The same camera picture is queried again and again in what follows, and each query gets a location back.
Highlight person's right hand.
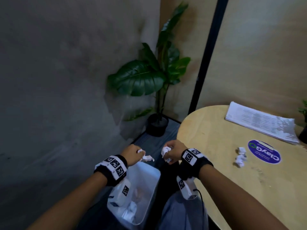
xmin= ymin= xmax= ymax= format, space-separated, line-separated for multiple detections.
xmin=164 ymin=140 xmax=189 ymax=165

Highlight person's left hand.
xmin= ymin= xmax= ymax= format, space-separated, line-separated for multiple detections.
xmin=120 ymin=144 xmax=146 ymax=168

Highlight stack of printed papers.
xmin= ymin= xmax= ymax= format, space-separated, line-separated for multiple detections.
xmin=224 ymin=101 xmax=300 ymax=145

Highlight person's right forearm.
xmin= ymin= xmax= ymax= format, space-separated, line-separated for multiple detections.
xmin=199 ymin=164 xmax=288 ymax=230

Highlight person's left forearm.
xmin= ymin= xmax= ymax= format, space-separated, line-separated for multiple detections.
xmin=28 ymin=173 xmax=108 ymax=230

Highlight round wooden table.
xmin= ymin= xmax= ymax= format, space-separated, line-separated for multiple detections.
xmin=176 ymin=105 xmax=307 ymax=230

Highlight person's grey trousers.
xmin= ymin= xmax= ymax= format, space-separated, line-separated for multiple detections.
xmin=156 ymin=191 xmax=209 ymax=230

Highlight black right wristband with markers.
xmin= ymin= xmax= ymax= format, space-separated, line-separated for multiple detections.
xmin=178 ymin=148 xmax=214 ymax=180

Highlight black wristband with markers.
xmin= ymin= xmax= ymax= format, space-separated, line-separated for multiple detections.
xmin=94 ymin=154 xmax=128 ymax=187
xmin=178 ymin=148 xmax=214 ymax=180

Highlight black left wristband with markers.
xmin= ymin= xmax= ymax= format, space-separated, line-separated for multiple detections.
xmin=94 ymin=154 xmax=128 ymax=187

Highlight white plastic bin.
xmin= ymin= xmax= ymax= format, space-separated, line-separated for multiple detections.
xmin=106 ymin=161 xmax=161 ymax=226

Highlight large leafy potted plant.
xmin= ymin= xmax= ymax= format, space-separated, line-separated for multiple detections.
xmin=107 ymin=2 xmax=192 ymax=137

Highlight round blue sticker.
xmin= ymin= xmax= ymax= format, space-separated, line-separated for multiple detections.
xmin=248 ymin=139 xmax=281 ymax=165

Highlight small potted flowering plant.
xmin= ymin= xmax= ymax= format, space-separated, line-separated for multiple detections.
xmin=298 ymin=100 xmax=307 ymax=144

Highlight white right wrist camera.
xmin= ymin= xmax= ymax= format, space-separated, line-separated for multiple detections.
xmin=176 ymin=176 xmax=198 ymax=200

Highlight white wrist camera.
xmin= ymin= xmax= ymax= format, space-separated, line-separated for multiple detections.
xmin=176 ymin=176 xmax=198 ymax=200
xmin=107 ymin=179 xmax=132 ymax=209

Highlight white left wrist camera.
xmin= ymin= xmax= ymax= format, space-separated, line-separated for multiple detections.
xmin=107 ymin=179 xmax=132 ymax=209

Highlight black right camera cable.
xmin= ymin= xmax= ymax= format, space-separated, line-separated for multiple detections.
xmin=193 ymin=188 xmax=204 ymax=208

